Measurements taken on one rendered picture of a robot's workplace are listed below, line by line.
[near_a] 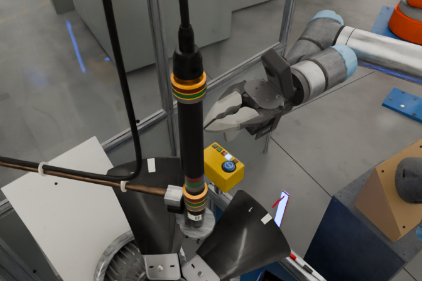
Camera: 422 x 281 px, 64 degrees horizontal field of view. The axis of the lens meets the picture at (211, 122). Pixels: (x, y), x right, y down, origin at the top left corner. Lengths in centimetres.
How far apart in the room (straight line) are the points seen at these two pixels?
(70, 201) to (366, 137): 251
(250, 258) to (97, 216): 44
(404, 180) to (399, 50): 53
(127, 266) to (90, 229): 15
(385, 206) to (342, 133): 184
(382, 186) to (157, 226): 71
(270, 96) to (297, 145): 224
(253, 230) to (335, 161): 188
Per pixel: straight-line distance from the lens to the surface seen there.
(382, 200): 123
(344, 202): 134
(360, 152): 294
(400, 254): 131
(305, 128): 297
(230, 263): 95
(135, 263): 97
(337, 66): 69
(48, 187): 99
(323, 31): 83
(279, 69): 53
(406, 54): 80
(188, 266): 95
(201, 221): 66
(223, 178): 122
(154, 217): 84
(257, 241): 98
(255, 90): 59
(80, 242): 104
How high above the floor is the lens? 206
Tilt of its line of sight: 45 degrees down
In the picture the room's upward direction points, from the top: straight up
